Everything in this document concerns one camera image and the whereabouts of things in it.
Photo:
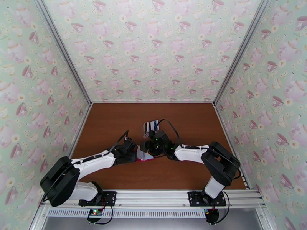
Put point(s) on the red leather card holder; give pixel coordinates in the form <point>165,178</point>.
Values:
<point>144,157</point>

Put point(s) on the clear acrylic card stand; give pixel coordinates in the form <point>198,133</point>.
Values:
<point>145,134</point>

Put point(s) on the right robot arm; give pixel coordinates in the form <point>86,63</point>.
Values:
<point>220,162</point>

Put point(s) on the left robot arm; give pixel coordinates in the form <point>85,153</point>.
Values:
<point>60,183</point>

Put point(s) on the black card with gold chip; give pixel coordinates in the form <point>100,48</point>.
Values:
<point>145,127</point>

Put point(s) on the small circuit board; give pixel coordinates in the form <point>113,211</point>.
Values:
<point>94,212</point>

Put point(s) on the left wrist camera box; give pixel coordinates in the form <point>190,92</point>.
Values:
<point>128,141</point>

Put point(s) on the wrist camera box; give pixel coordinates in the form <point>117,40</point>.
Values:
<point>152,134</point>
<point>128,141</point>

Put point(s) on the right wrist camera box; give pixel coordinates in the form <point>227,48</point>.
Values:
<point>152,134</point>

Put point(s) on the wide aluminium frame rail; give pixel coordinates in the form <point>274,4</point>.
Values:
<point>153,198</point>

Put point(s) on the thin aluminium wall rail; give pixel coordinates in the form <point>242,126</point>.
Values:
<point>153,102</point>

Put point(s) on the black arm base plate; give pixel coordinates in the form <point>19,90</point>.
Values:
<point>109,197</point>
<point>194,198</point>

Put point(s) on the aluminium side rail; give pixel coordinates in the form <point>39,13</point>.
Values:
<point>83,124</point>
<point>221,121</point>

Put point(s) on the aluminium frame leg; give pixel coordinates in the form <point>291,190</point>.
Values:
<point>265,218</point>
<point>38,217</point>

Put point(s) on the aluminium corner post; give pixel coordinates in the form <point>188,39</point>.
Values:
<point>243,48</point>
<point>62,48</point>

